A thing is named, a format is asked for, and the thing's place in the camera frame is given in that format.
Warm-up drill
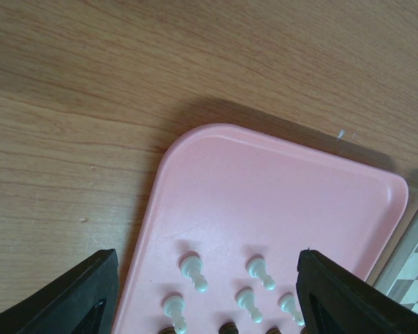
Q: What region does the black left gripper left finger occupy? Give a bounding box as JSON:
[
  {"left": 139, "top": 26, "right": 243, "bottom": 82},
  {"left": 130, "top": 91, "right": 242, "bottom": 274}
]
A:
[{"left": 0, "top": 249, "right": 119, "bottom": 333}]

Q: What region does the wooden chessboard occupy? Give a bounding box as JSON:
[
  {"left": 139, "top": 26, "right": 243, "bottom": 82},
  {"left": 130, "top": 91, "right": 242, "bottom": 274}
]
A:
[{"left": 366, "top": 188, "right": 418, "bottom": 314}]

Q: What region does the pink plastic tray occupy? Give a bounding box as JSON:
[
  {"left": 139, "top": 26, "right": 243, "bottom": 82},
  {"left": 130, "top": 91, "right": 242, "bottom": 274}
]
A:
[{"left": 113, "top": 125, "right": 409, "bottom": 333}]

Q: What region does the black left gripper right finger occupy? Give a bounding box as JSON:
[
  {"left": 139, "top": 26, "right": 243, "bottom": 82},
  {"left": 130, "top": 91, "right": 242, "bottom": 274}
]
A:
[{"left": 296, "top": 249, "right": 418, "bottom": 333}]

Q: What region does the white pawn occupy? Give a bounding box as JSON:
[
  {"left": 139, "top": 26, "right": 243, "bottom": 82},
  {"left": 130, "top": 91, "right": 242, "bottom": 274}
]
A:
[
  {"left": 162, "top": 295, "right": 187, "bottom": 334},
  {"left": 278, "top": 294, "right": 305, "bottom": 326},
  {"left": 235, "top": 289, "right": 263, "bottom": 323},
  {"left": 247, "top": 257, "right": 276, "bottom": 291},
  {"left": 180, "top": 255, "right": 208, "bottom": 293}
]

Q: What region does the black chess piece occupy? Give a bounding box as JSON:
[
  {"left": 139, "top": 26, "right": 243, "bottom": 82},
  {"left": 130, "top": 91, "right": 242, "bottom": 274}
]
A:
[
  {"left": 219, "top": 321, "right": 239, "bottom": 334},
  {"left": 158, "top": 326, "right": 176, "bottom": 334},
  {"left": 265, "top": 327, "right": 281, "bottom": 334}
]

